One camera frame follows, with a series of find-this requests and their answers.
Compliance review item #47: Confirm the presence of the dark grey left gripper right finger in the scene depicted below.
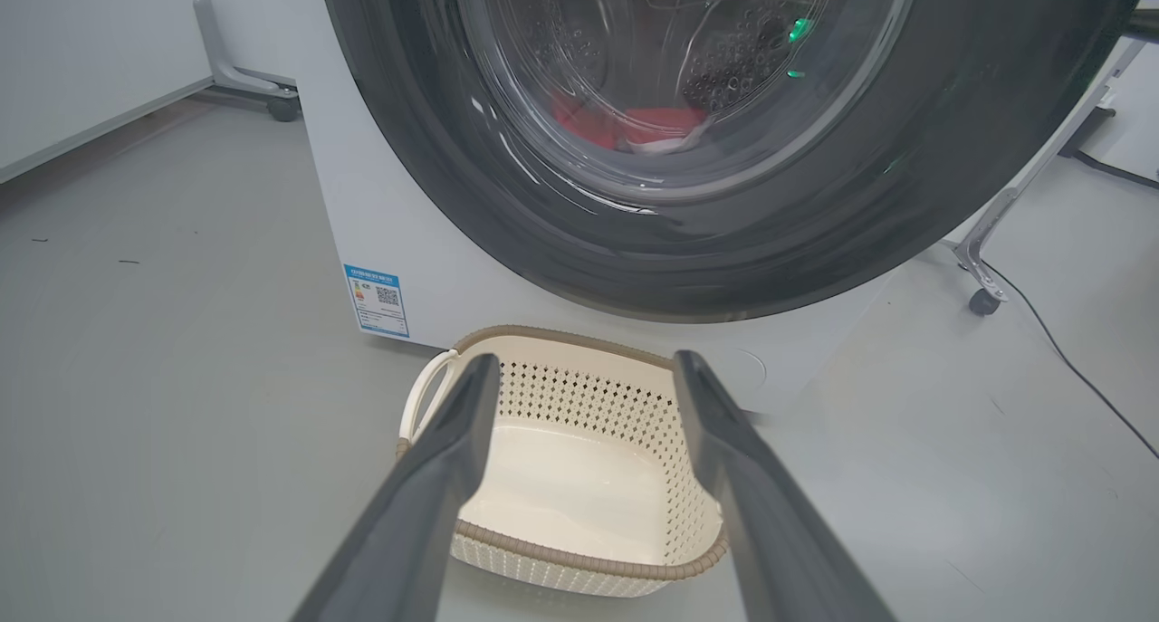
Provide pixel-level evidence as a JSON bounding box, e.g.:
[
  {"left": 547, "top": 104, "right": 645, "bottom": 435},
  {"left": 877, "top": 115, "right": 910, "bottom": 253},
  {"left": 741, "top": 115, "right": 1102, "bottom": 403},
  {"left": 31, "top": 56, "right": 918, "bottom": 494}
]
[{"left": 673, "top": 350, "right": 897, "bottom": 622}]

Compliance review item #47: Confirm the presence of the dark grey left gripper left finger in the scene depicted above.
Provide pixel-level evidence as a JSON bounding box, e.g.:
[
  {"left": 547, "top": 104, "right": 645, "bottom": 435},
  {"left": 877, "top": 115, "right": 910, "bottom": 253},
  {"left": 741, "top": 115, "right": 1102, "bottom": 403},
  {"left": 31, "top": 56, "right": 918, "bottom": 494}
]
[{"left": 290, "top": 354, "right": 502, "bottom": 622}]

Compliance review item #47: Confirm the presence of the white red-trimmed garment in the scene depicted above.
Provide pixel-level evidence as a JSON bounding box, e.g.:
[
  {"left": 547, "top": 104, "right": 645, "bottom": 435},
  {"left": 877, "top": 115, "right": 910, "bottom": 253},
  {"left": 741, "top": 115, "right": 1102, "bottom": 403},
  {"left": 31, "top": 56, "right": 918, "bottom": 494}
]
[{"left": 629, "top": 133, "right": 712, "bottom": 157}]

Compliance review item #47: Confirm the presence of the black glass washing machine door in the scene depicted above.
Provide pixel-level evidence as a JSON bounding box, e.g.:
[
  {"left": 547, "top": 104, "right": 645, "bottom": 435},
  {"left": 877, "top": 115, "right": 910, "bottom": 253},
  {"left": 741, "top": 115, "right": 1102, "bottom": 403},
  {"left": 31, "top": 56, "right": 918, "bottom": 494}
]
[{"left": 317, "top": 0, "right": 1153, "bottom": 323}]

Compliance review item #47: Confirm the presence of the red garment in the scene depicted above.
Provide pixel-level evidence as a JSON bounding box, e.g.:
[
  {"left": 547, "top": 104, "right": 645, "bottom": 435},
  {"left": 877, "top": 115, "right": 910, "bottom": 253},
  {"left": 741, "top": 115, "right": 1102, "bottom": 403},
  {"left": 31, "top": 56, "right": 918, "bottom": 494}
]
[{"left": 551, "top": 92, "right": 712, "bottom": 150}]

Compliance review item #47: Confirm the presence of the cream perforated laundry basket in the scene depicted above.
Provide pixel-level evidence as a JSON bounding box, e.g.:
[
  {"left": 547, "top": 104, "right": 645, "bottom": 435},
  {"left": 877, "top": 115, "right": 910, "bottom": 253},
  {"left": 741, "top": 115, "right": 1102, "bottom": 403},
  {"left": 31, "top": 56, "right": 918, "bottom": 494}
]
[{"left": 396, "top": 325, "right": 731, "bottom": 599}]

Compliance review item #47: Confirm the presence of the white washing machine body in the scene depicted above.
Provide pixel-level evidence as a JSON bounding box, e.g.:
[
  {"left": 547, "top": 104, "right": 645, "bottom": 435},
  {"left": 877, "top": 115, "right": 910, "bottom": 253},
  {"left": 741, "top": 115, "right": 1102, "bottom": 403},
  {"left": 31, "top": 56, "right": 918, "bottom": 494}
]
[{"left": 297, "top": 0, "right": 906, "bottom": 416}]

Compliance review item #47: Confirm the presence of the blue energy label sticker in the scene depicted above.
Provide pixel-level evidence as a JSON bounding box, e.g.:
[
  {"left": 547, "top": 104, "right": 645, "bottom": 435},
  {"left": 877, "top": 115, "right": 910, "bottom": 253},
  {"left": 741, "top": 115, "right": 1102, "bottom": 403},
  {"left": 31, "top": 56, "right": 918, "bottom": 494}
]
[{"left": 343, "top": 263, "right": 411, "bottom": 340}]

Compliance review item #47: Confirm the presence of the white partition with metal foot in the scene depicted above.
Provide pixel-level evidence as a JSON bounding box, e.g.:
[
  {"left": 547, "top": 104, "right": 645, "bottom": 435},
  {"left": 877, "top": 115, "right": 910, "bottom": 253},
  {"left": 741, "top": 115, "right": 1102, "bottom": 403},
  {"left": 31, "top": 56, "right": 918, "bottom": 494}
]
[{"left": 953, "top": 38, "right": 1153, "bottom": 318}]

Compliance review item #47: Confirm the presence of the white partition with dark caster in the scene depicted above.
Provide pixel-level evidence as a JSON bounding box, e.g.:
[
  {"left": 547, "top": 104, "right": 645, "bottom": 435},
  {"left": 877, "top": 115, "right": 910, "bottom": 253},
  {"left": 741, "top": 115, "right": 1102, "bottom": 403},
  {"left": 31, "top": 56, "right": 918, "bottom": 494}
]
[{"left": 0, "top": 0, "right": 302, "bottom": 186}]

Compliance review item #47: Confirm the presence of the black floor cable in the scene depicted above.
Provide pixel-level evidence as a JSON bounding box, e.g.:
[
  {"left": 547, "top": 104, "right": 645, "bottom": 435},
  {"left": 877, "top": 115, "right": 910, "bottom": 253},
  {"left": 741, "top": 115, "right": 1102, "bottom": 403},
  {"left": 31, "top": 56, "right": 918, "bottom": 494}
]
[
  {"left": 981, "top": 260, "right": 1159, "bottom": 462},
  {"left": 1058, "top": 104, "right": 1159, "bottom": 191}
]

